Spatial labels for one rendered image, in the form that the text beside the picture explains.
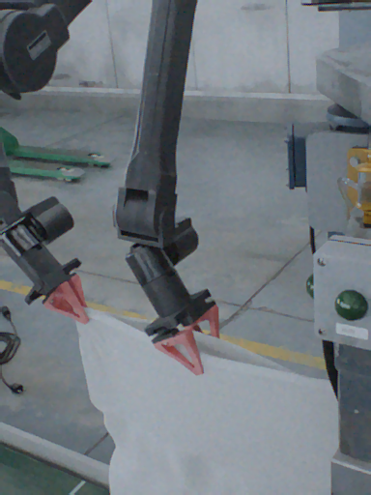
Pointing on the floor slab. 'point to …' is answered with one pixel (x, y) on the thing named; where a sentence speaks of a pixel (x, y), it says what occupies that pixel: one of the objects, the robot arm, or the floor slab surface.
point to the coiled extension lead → (10, 349)
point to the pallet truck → (49, 159)
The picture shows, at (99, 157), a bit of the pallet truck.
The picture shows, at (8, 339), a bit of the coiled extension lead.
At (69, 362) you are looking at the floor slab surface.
